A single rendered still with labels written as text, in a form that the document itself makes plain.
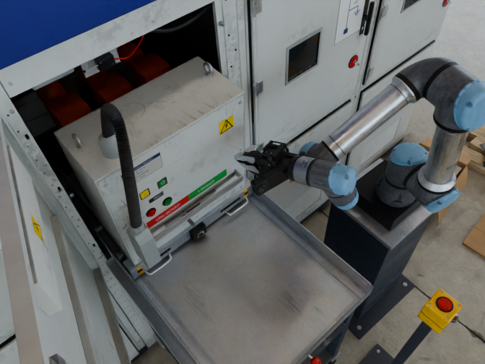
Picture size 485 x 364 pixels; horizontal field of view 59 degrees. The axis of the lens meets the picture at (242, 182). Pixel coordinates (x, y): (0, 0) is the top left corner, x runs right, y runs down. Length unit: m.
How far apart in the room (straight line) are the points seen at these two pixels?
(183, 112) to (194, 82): 0.13
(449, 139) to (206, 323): 0.91
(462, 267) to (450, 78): 1.59
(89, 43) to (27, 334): 0.66
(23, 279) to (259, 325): 0.86
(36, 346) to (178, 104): 0.77
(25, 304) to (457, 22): 4.23
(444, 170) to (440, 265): 1.25
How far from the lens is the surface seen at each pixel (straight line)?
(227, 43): 1.34
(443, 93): 1.22
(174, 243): 1.52
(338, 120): 2.11
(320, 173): 1.09
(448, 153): 1.36
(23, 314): 0.71
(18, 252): 0.77
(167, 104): 1.24
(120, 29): 1.11
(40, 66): 1.06
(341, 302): 1.47
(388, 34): 2.09
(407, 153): 1.58
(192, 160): 1.28
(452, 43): 4.20
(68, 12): 1.02
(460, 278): 2.62
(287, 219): 1.56
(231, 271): 1.50
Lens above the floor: 2.15
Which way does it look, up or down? 51 degrees down
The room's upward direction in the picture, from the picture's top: 4 degrees counter-clockwise
